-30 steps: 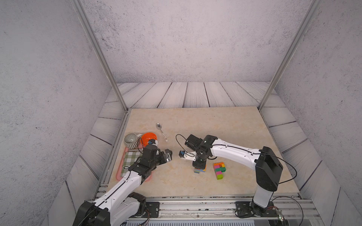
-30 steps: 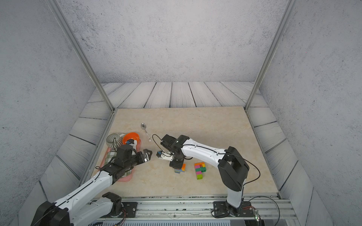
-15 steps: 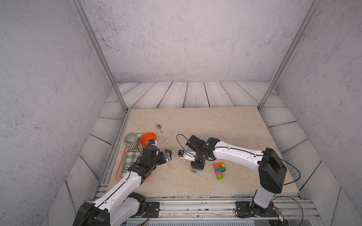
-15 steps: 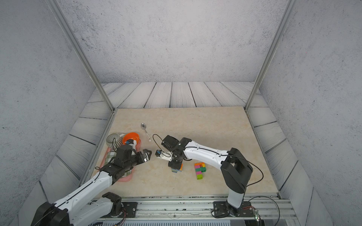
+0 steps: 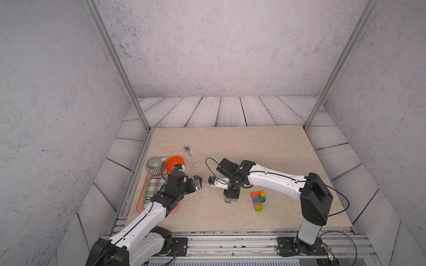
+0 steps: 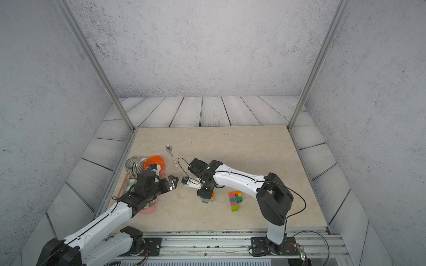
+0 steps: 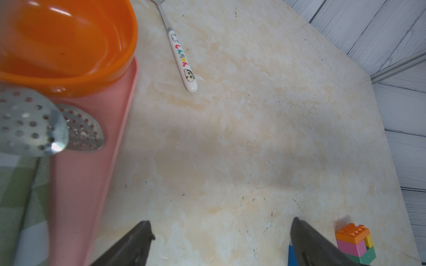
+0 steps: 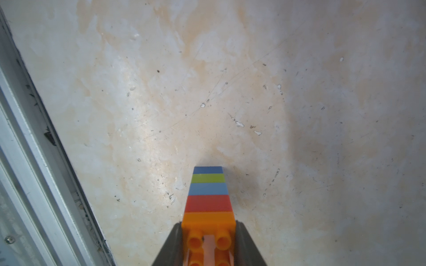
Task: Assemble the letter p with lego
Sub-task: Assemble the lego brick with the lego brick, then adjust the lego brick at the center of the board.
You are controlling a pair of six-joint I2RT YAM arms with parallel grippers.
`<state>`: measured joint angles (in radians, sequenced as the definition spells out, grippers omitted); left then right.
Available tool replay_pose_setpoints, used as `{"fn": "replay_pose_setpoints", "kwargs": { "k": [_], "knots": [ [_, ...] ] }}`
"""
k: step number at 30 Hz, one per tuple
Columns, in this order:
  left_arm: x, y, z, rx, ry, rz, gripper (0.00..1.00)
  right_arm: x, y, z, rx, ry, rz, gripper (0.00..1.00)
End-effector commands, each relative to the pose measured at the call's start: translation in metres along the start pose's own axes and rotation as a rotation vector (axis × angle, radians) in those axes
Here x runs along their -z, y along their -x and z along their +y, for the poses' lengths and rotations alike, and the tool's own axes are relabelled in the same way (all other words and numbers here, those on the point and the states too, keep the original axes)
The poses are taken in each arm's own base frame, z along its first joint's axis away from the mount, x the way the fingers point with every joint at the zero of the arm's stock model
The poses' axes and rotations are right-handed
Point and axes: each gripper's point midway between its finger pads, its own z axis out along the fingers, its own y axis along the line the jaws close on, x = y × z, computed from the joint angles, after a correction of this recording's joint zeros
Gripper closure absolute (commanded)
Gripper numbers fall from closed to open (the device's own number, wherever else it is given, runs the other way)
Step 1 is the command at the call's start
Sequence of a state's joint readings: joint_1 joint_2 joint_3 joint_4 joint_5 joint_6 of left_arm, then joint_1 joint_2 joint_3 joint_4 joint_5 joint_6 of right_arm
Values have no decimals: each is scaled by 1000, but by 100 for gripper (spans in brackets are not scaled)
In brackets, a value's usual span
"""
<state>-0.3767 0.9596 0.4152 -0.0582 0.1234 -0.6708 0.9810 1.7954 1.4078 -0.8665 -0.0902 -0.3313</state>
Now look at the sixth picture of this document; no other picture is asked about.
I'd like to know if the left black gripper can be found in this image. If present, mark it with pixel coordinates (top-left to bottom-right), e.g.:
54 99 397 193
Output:
145 174 179 202

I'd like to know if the dark green lego brick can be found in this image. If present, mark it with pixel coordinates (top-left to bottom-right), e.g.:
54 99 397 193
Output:
230 197 243 203

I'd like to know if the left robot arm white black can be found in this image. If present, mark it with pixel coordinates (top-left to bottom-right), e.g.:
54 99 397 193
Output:
37 170 179 266

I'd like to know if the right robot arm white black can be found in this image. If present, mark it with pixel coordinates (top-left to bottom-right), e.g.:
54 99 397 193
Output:
188 158 294 256

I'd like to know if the orange plastic bowl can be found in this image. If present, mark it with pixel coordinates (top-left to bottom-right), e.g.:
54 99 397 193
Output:
144 156 166 171

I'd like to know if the metal spoon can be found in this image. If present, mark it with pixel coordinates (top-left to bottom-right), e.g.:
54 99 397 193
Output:
165 145 179 167

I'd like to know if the pink tray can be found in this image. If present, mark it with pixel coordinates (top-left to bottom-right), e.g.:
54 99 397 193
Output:
117 170 162 216

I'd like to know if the green checkered cloth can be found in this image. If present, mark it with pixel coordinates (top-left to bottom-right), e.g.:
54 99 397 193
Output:
122 178 155 209

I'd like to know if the grey ribbed cup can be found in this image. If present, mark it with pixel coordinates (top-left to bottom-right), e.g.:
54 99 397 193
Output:
124 157 147 178

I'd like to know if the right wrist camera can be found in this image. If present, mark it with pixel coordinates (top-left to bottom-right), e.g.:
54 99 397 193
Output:
181 176 201 190

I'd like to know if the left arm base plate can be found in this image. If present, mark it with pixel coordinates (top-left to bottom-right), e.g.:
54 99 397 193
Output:
130 237 162 257

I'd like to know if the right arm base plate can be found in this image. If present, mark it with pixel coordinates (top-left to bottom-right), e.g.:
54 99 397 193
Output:
248 237 300 257

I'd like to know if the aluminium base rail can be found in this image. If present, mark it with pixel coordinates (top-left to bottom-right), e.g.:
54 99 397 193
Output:
89 227 353 266

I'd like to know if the left frame post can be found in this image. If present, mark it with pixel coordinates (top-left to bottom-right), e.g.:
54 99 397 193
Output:
54 0 135 133

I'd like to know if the frame post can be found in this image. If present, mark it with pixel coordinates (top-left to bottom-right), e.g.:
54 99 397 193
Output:
287 0 349 132
54 0 135 133

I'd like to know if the right frame post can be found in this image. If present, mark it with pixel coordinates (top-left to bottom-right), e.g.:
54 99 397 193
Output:
287 0 349 132

